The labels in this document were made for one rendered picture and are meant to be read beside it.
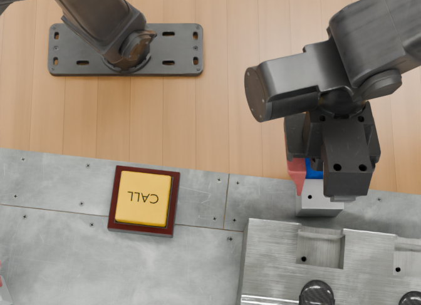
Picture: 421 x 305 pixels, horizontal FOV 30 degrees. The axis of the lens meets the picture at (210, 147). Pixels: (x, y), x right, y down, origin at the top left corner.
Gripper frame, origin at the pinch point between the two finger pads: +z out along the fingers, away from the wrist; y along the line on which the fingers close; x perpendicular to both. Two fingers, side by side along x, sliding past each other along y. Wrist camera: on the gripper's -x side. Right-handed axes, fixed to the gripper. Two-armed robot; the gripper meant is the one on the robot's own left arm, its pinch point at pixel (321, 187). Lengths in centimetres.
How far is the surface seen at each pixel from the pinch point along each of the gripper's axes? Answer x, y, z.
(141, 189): 0.0, -21.4, 0.9
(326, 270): -11.2, -0.3, 1.1
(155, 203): -1.5, -19.7, 1.8
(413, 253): -7.8, 10.1, 2.3
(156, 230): -3.3, -19.5, 4.6
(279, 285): -12.7, -5.6, 1.9
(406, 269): -9.4, 9.2, 3.2
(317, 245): -7.1, -0.8, 1.9
